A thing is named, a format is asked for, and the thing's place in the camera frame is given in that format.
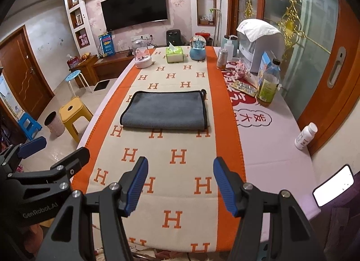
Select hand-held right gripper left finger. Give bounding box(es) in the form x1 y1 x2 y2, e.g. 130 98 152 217
42 156 149 261

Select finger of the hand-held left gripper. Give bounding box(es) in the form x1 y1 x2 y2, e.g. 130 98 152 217
5 146 91 187
0 136 47 167

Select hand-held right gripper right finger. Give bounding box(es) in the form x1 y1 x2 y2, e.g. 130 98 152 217
213 157 324 261

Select grey towel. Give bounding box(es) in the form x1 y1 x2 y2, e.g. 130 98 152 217
120 89 209 131

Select small blue step stool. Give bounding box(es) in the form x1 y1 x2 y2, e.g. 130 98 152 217
18 112 43 141

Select pink waste bin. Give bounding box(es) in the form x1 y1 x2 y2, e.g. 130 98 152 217
44 111 66 137

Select orange and cream printed blanket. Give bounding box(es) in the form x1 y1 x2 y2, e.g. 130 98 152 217
70 46 248 254

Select yellow plastic stool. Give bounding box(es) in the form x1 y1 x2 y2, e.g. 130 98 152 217
59 96 93 144

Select white printed tablecloth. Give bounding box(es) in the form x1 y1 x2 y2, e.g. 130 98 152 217
213 47 322 242

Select brown wooden door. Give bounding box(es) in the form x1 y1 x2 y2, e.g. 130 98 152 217
0 25 54 121

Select blue round stool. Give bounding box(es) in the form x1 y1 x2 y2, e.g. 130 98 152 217
65 70 93 93

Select black floor mat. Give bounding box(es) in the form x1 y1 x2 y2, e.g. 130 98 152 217
93 79 110 92

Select red gift bag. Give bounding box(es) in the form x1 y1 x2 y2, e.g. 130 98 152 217
66 54 81 69

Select white pill bottle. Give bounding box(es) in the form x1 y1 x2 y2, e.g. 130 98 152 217
294 122 318 150

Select silver blister packs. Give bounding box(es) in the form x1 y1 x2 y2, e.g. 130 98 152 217
233 79 258 97

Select wooden television cabinet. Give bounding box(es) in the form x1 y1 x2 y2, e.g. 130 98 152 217
69 52 136 87

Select smartphone with lit screen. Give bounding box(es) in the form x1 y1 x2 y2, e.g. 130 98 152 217
312 164 355 207

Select yellow oil bottle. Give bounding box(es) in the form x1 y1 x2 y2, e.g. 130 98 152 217
256 58 282 108

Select pink plush toy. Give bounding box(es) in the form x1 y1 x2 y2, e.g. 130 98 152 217
233 60 251 79

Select blue printed box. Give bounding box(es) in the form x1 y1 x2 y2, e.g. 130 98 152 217
98 33 116 56

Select metal drink can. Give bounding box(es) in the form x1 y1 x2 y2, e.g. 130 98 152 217
216 48 229 70

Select blue carton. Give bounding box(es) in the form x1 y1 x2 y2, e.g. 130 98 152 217
257 52 275 82

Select white glass dome ornament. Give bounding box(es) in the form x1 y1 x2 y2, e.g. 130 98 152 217
132 39 154 70

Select green tissue box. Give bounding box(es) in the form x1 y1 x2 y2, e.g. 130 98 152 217
165 42 185 64

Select blue snow globe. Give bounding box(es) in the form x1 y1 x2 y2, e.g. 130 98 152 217
189 35 207 61

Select white countertop appliance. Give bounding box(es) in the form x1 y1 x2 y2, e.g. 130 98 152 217
236 19 285 73

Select clear pump bottle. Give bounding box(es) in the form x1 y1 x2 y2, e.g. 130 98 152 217
223 34 239 58

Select red pot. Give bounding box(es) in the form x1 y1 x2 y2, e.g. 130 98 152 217
196 32 214 47

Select black heater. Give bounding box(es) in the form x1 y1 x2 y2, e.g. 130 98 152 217
166 29 182 47

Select white folded cloth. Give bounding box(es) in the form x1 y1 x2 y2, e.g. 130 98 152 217
236 19 279 44

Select orange framed glass door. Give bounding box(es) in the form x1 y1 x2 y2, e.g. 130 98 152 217
226 0 360 156

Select black wall television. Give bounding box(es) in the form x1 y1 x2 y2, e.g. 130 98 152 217
100 0 169 32

